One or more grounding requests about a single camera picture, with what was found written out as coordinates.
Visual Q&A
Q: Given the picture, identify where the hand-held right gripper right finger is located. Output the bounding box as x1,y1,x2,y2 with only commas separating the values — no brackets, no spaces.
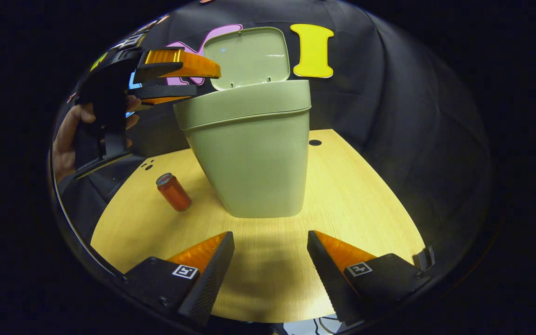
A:
307,230,432,325

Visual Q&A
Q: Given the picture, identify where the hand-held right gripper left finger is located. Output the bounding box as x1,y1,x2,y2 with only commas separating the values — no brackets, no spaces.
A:
118,231,235,326

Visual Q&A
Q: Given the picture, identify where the black backdrop cloth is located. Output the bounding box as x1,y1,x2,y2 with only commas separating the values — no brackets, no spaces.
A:
52,0,492,261

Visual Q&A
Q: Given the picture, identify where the dark metal bracket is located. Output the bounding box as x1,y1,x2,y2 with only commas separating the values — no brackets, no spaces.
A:
412,246,436,272

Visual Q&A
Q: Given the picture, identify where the pale green garbage bin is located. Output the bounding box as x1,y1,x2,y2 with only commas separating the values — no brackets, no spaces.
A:
173,27,312,219

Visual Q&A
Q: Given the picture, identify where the wooden desktop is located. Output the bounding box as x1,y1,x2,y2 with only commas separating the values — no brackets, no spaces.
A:
90,129,426,324

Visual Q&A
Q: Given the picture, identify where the orange pop can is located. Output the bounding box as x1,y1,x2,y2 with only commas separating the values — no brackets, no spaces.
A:
156,173,192,212

